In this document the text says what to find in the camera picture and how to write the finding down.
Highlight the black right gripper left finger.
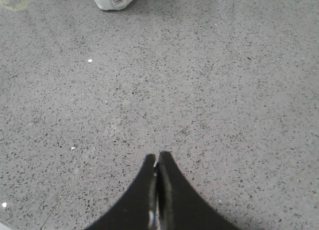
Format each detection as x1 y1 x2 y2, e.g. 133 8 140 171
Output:
86 154 157 230

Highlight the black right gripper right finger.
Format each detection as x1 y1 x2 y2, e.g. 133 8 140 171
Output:
157 151 238 230

